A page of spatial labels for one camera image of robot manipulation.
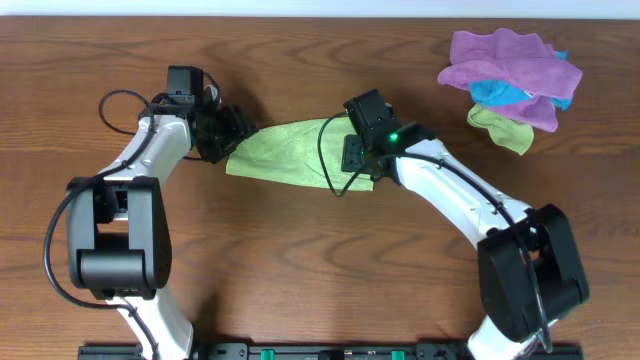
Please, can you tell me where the light green microfiber cloth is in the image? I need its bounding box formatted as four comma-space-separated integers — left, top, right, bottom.
226, 117, 355, 190

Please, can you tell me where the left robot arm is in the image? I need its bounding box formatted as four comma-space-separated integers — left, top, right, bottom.
45, 65, 257, 359

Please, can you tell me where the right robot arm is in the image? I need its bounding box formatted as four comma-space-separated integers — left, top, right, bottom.
341, 124, 590, 359

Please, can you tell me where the blue microfiber cloth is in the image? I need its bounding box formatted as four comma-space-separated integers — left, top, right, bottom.
469, 50, 572, 111

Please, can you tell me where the purple microfiber cloth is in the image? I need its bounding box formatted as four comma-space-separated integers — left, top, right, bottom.
437, 28, 583, 132

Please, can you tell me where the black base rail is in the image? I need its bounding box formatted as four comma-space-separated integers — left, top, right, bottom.
77, 342, 584, 360

